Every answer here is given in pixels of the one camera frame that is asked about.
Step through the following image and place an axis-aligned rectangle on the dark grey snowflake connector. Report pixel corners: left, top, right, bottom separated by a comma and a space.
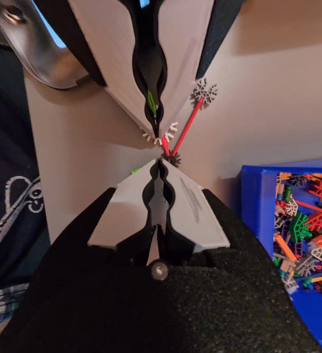
191, 79, 219, 106

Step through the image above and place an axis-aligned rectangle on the pile of colourful construction pieces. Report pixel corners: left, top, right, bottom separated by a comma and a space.
273, 172, 322, 295

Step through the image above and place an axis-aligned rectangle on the person's dark printed t-shirt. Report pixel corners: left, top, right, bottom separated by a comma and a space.
0, 41, 51, 290

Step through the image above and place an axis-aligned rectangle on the long red rod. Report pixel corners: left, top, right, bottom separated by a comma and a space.
172, 97, 204, 156

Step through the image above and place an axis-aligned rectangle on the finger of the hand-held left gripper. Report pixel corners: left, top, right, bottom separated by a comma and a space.
156, 0, 215, 139
67, 0, 157, 139

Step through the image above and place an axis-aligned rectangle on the black snowflake connector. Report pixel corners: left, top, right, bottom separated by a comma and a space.
161, 150, 182, 167

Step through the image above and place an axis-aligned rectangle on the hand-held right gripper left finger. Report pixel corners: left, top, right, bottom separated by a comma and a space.
88, 159, 159, 249

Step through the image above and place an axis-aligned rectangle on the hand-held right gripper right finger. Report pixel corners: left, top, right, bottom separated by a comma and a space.
161, 159, 230, 252

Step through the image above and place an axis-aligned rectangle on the blue plastic bin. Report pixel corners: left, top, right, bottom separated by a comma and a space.
241, 157, 322, 353

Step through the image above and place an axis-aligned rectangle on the person's plaid shirt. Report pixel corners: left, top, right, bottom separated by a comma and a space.
0, 283, 30, 326

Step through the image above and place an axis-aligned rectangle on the white snowflake connector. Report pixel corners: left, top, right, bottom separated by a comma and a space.
142, 121, 178, 145

